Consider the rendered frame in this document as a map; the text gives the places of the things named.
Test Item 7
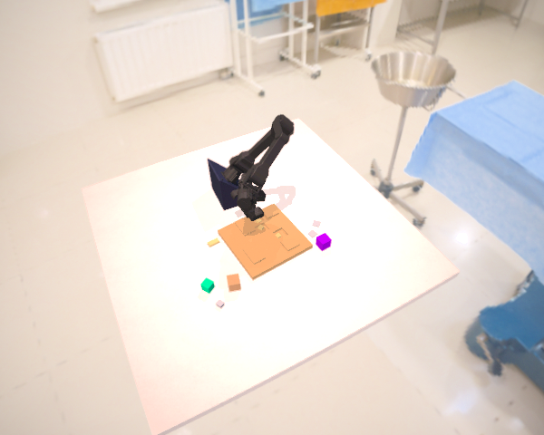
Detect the small green cube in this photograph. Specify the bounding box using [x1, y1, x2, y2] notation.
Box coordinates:
[201, 277, 215, 294]

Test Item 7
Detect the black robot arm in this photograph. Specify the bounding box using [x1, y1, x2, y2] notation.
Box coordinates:
[220, 114, 295, 208]

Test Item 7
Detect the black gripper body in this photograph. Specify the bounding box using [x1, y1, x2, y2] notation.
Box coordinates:
[230, 188, 264, 221]

